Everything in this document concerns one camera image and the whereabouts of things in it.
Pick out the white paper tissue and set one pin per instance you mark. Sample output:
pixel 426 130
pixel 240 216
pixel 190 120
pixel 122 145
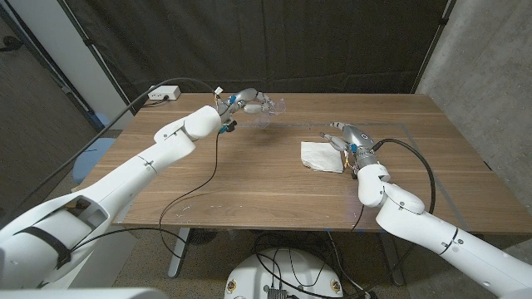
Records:
pixel 318 160

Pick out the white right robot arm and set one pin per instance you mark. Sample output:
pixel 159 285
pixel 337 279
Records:
pixel 415 224

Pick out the white power strip box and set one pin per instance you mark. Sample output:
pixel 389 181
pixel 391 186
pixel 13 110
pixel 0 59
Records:
pixel 163 92

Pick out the black backdrop stand pole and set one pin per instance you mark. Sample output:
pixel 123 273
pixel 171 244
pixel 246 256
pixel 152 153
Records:
pixel 92 47
pixel 434 41

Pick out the black wall hook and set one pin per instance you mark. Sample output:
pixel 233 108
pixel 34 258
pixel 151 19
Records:
pixel 9 42

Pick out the white table leg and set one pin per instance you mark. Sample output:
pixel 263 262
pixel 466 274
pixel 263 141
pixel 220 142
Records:
pixel 178 253

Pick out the grey table leg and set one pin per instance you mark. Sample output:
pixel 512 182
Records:
pixel 390 257

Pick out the clear plastic bag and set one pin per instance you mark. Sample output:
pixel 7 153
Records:
pixel 280 106

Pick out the light blue round stool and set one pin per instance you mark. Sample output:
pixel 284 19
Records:
pixel 89 158

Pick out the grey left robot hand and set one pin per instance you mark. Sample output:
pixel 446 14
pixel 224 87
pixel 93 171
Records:
pixel 247 99

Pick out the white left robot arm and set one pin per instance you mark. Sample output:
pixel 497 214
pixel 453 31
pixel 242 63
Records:
pixel 124 174

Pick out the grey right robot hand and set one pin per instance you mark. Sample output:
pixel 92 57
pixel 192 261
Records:
pixel 357 143

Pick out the black diagonal wall strip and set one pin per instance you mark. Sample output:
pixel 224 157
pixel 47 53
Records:
pixel 50 68

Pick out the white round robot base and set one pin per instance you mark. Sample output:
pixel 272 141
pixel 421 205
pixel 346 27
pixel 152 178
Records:
pixel 291 270

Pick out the black round floor fan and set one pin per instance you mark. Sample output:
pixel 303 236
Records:
pixel 202 236

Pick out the black fabric backdrop curtain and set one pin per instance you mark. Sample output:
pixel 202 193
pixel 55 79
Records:
pixel 266 41

